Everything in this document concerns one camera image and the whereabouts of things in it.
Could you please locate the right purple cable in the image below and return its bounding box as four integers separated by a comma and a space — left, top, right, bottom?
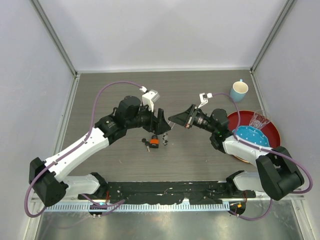
211, 92, 315, 222

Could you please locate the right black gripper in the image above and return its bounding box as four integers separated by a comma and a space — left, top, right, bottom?
168, 104, 217, 134

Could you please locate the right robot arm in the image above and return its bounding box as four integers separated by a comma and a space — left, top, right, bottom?
168, 104, 305, 201

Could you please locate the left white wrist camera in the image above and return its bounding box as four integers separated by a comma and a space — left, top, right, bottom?
139, 86, 160, 112

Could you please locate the white slotted cable duct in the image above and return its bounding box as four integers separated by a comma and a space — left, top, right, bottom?
45, 201, 230, 212

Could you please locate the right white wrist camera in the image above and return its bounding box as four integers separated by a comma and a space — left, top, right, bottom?
197, 92, 213, 109

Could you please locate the purple cable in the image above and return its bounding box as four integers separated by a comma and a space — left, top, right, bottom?
24, 81, 143, 218
211, 92, 315, 222

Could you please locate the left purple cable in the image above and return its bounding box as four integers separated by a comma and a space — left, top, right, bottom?
24, 81, 143, 218

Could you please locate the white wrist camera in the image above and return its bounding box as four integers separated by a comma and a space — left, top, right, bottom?
197, 92, 213, 109
139, 86, 160, 112

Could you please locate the red round tray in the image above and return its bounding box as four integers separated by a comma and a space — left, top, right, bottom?
222, 110, 281, 166

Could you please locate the small brass padlock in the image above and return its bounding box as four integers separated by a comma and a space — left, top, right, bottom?
168, 121, 175, 128

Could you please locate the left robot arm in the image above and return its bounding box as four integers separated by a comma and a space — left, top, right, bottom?
29, 91, 171, 207

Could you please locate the blue dotted plate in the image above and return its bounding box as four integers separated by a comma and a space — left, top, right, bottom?
236, 125, 270, 147

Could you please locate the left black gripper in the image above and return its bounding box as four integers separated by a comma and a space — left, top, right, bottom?
126, 101, 171, 135

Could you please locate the clear drinking glass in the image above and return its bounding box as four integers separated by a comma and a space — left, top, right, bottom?
249, 109, 271, 130

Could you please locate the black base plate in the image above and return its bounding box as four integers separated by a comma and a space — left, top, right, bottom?
88, 181, 256, 205

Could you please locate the orange black padlock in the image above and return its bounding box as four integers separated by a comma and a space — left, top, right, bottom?
149, 134, 160, 149

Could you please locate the light blue mug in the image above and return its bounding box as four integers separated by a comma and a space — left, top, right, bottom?
230, 79, 249, 103

